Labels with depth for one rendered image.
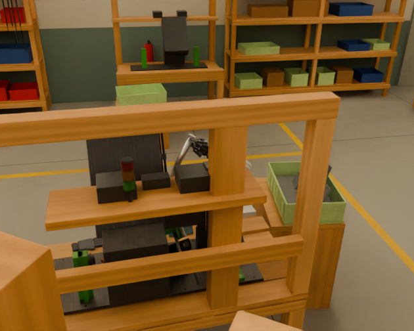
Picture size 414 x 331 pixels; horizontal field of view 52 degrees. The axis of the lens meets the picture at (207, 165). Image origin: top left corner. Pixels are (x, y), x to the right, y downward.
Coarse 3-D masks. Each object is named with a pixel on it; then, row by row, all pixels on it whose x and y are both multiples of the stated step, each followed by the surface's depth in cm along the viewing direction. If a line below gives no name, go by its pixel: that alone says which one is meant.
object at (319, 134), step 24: (312, 120) 178; (216, 144) 168; (240, 144) 171; (312, 144) 180; (216, 168) 173; (240, 168) 176; (312, 168) 185; (216, 192) 178; (240, 192) 181; (312, 192) 191; (216, 216) 184; (240, 216) 187; (312, 216) 198; (216, 240) 190; (240, 240) 194; (312, 240) 205; (288, 264) 219; (216, 288) 204; (288, 288) 223
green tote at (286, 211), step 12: (276, 168) 337; (288, 168) 338; (276, 180) 310; (276, 192) 310; (336, 192) 299; (276, 204) 311; (288, 204) 281; (324, 204) 283; (336, 204) 284; (288, 216) 286; (324, 216) 288; (336, 216) 289
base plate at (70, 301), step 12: (192, 240) 256; (60, 264) 236; (72, 264) 236; (96, 264) 236; (252, 264) 237; (180, 276) 228; (192, 276) 228; (204, 276) 228; (252, 276) 228; (96, 288) 219; (180, 288) 220; (192, 288) 220; (204, 288) 220; (72, 300) 212; (96, 300) 212; (108, 300) 212; (72, 312) 206
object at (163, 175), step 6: (144, 174) 185; (150, 174) 186; (156, 174) 186; (162, 174) 186; (168, 174) 186; (144, 180) 181; (150, 180) 181; (156, 180) 182; (162, 180) 183; (168, 180) 183; (144, 186) 182; (150, 186) 183; (156, 186) 183; (162, 186) 184; (168, 186) 185
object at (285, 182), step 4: (276, 176) 338; (280, 176) 338; (284, 176) 338; (288, 176) 338; (292, 176) 338; (280, 180) 333; (284, 180) 333; (288, 180) 333; (292, 180) 333; (280, 184) 327; (284, 184) 327; (288, 184) 327; (292, 184) 327; (284, 188) 321; (288, 188) 321; (292, 188) 321; (284, 192) 316; (288, 192) 316; (292, 192) 316; (288, 196) 311; (292, 196) 311; (328, 196) 312; (288, 200) 306; (292, 200) 306; (328, 200) 307
